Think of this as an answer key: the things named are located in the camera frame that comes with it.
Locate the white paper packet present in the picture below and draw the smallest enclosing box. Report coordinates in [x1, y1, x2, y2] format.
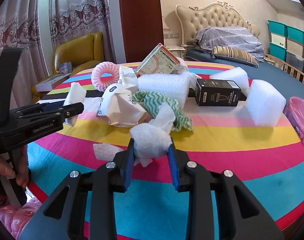
[63, 82, 87, 126]

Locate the white foam scrap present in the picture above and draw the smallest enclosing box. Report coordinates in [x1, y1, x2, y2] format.
[93, 144, 123, 161]

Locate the white tissue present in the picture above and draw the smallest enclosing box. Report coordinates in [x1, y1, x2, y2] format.
[130, 103, 176, 167]

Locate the beige orange cardboard box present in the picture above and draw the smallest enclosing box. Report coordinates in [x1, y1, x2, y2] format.
[135, 43, 180, 77]

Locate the pink trash bin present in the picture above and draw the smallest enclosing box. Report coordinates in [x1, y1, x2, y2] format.
[284, 96, 304, 146]

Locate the person's left hand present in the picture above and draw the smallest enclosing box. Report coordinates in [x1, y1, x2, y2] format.
[0, 146, 30, 189]

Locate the small book on armchair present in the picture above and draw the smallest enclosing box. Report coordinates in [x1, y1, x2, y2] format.
[59, 62, 73, 74]

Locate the yellow leather armchair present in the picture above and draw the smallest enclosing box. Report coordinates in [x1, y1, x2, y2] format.
[32, 32, 104, 102]

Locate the small pink foam fruit net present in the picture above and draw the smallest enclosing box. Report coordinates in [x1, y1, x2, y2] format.
[91, 61, 119, 92]

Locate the white crumpled paper bag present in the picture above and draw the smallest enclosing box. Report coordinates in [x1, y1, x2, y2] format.
[118, 65, 138, 94]

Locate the lace patterned curtain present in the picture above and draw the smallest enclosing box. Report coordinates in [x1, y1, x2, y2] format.
[0, 0, 115, 108]

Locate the green wavy cloth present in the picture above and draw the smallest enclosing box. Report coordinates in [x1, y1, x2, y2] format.
[131, 90, 194, 132]

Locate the white foam block right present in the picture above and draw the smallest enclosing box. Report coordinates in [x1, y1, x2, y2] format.
[246, 79, 286, 127]

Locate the black product box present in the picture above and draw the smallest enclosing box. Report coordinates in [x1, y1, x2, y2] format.
[195, 79, 241, 107]

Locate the large white foam block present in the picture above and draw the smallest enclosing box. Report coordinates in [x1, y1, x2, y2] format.
[138, 72, 189, 110]

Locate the bed with blue sheet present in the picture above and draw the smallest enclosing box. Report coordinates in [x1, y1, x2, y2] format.
[185, 49, 304, 101]

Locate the dark wooden wardrobe panel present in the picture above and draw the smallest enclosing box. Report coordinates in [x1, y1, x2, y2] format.
[119, 0, 164, 62]

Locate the clear plastic bag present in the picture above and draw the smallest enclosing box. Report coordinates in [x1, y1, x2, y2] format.
[176, 57, 201, 89]

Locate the white bedside table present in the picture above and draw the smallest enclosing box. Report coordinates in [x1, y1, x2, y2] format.
[165, 45, 186, 59]

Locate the brown striped cushion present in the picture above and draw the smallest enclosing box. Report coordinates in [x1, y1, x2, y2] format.
[211, 46, 258, 67]

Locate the grey storage bin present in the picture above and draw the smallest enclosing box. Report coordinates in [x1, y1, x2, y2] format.
[286, 51, 304, 72]

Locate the teal storage bin lower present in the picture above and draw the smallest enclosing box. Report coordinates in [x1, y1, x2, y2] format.
[269, 42, 286, 61]

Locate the teal storage bin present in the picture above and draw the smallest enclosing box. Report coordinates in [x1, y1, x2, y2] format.
[267, 20, 288, 37]
[269, 42, 286, 61]
[287, 25, 304, 45]

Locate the beige storage box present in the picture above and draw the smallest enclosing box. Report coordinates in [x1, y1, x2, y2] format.
[286, 38, 304, 58]

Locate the white storage box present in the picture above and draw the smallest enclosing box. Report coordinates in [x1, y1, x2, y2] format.
[271, 33, 286, 49]

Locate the teal storage bin right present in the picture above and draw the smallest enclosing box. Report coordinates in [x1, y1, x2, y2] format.
[287, 25, 304, 45]

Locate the teal storage bin left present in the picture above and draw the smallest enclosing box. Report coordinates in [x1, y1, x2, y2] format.
[267, 20, 288, 37]

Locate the beige tufted headboard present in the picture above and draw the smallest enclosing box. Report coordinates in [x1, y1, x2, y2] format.
[175, 2, 260, 47]

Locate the wooden crib rail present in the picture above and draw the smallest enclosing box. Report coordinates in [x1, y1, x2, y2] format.
[264, 54, 304, 85]

